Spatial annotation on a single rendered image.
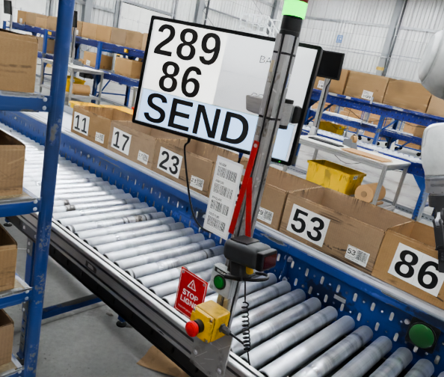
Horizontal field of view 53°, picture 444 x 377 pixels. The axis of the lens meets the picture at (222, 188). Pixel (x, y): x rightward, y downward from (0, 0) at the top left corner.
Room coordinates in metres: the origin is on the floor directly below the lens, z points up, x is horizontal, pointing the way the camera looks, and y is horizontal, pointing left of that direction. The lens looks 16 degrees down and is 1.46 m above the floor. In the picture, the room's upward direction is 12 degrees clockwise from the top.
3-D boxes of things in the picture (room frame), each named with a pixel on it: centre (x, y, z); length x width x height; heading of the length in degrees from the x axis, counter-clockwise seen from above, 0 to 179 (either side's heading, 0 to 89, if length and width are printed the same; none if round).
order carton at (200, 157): (2.12, 0.12, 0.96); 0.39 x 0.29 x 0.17; 51
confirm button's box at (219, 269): (1.01, -0.05, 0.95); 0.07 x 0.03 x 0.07; 51
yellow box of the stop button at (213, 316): (0.96, -0.06, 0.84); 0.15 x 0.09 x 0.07; 51
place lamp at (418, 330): (1.20, -0.68, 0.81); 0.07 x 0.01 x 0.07; 51
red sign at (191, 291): (1.05, 0.00, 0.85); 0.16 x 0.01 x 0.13; 51
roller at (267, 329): (1.23, -0.26, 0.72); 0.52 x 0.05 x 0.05; 141
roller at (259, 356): (1.19, -0.31, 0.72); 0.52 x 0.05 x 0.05; 141
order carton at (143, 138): (2.37, 0.43, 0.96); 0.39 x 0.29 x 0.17; 51
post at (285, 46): (1.03, -0.07, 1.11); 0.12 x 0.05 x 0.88; 51
